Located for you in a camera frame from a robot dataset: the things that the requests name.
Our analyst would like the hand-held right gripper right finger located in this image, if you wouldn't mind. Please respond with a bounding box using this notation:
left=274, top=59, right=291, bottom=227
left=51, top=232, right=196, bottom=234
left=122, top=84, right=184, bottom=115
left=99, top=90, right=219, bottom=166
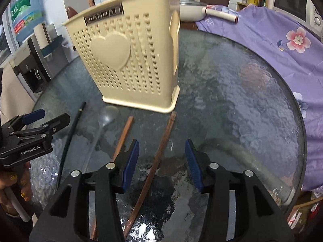
left=184, top=139, right=296, bottom=242

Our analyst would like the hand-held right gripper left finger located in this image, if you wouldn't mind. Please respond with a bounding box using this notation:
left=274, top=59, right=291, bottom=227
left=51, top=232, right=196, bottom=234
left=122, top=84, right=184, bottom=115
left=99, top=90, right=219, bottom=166
left=29, top=139, right=141, bottom=242

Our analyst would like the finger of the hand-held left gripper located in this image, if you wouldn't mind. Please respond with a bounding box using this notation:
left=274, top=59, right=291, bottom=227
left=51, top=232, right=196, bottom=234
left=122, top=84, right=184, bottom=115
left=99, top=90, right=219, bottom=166
left=39, top=113, right=71, bottom=138
left=21, top=108, right=46, bottom=126

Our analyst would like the cream perforated utensil holder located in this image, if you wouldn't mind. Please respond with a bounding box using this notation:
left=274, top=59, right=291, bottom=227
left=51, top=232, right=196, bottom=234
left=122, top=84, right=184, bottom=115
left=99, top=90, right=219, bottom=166
left=62, top=0, right=182, bottom=114

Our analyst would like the person's left hand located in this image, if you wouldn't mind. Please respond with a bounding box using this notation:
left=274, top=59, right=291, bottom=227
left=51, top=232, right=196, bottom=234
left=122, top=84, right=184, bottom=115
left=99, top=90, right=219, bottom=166
left=0, top=162, right=33, bottom=217

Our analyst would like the black chopstick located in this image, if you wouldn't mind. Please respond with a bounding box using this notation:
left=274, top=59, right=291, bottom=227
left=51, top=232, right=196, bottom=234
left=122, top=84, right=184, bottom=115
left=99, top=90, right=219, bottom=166
left=56, top=101, right=87, bottom=185

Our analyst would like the beige towel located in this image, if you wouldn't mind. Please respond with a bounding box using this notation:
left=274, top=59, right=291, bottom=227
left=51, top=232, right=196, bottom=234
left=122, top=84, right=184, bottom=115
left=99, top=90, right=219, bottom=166
left=0, top=58, right=37, bottom=131

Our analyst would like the water dispenser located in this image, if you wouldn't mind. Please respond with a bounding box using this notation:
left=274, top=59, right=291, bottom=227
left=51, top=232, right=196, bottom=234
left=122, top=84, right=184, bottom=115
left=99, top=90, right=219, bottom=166
left=11, top=30, right=76, bottom=95

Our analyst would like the clear plastic spoon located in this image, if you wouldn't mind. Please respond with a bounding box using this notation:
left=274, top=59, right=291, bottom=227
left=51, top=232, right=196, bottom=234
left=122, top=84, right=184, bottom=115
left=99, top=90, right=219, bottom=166
left=95, top=105, right=120, bottom=152

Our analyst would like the teal roll holder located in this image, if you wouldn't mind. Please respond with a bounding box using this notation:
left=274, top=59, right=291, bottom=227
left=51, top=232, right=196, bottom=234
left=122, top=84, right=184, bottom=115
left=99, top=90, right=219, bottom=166
left=41, top=35, right=66, bottom=56

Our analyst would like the blue water jug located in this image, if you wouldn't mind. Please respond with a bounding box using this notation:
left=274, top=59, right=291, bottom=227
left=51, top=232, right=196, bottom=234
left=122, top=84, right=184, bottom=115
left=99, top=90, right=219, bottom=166
left=9, top=0, right=42, bottom=42

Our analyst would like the clutter under cloth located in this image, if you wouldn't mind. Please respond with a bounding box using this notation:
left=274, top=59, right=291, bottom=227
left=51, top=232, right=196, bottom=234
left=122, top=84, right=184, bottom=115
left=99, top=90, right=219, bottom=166
left=287, top=191, right=323, bottom=233

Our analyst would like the purple floral cloth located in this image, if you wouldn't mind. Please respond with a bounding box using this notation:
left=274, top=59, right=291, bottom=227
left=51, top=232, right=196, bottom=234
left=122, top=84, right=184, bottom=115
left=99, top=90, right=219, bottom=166
left=195, top=3, right=323, bottom=192

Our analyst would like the wooden counter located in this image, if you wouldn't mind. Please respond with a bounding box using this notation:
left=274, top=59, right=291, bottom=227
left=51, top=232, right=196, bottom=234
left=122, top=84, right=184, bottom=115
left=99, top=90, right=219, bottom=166
left=180, top=21, right=198, bottom=30

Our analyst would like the white microwave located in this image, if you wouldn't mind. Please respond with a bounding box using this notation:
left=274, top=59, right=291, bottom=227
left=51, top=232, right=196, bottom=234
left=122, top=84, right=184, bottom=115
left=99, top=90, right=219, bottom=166
left=272, top=0, right=323, bottom=35

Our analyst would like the window frame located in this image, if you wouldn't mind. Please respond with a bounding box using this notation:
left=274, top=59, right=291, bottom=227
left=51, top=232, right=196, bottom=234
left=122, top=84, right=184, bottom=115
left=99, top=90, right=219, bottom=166
left=0, top=13, right=12, bottom=65

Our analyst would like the white pot with handle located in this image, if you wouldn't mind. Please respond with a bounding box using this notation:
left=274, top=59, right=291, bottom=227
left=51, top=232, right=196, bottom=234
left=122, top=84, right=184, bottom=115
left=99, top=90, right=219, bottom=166
left=179, top=1, right=239, bottom=25

